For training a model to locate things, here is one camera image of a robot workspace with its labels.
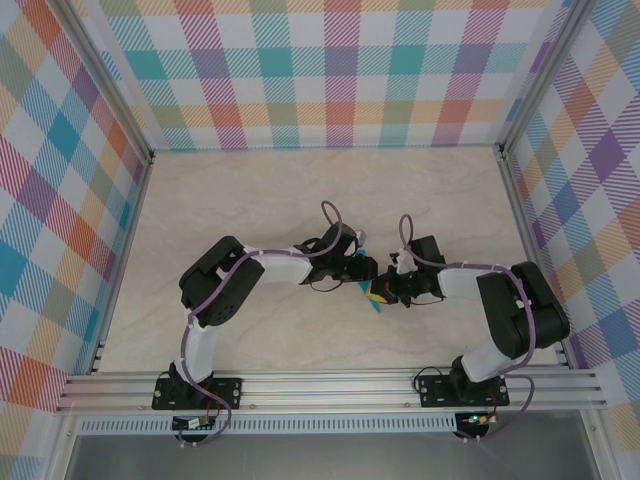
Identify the blue paper sheet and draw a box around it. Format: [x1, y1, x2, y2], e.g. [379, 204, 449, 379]
[357, 244, 384, 315]

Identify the circuit board with green light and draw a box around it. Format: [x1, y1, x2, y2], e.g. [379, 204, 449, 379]
[462, 412, 499, 429]

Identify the grey metal shelf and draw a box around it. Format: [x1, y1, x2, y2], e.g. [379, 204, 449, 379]
[64, 433, 601, 480]

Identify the small black circuit board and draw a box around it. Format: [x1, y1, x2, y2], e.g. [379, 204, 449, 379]
[171, 417, 217, 431]

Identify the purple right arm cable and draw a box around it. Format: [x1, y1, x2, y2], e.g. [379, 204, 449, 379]
[398, 213, 539, 444]

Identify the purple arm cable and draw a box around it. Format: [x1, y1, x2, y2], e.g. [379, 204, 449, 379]
[179, 199, 346, 448]
[398, 213, 539, 444]

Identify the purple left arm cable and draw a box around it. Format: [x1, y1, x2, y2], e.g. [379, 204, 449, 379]
[179, 199, 346, 448]

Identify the aluminium table side rail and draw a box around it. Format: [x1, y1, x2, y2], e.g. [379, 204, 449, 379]
[497, 144, 576, 371]
[85, 152, 157, 376]

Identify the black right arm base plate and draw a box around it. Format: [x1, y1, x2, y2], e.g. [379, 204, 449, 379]
[416, 374, 511, 410]

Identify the aluminium mounting rail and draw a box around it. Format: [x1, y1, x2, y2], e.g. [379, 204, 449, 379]
[53, 367, 610, 415]

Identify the slotted grey cable duct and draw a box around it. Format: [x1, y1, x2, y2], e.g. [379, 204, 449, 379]
[74, 417, 466, 436]

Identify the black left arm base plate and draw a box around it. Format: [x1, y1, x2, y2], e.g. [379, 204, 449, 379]
[151, 375, 245, 412]

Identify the aluminium frame post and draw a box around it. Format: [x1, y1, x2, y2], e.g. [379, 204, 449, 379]
[497, 0, 599, 159]
[53, 0, 157, 166]

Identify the black round cable mount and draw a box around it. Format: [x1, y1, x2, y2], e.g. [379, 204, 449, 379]
[174, 430, 211, 449]

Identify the aluminium frame leg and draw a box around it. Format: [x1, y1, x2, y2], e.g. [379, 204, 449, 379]
[47, 414, 77, 480]
[582, 412, 619, 480]

